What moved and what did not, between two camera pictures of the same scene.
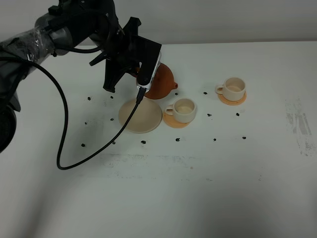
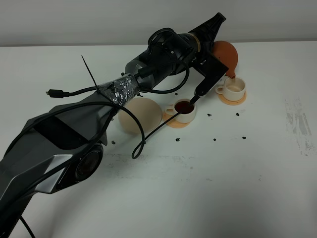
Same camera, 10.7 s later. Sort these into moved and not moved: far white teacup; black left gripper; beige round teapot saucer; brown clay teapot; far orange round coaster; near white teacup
Moved: black left gripper; brown clay teapot
Not moved: far white teacup; far orange round coaster; near white teacup; beige round teapot saucer
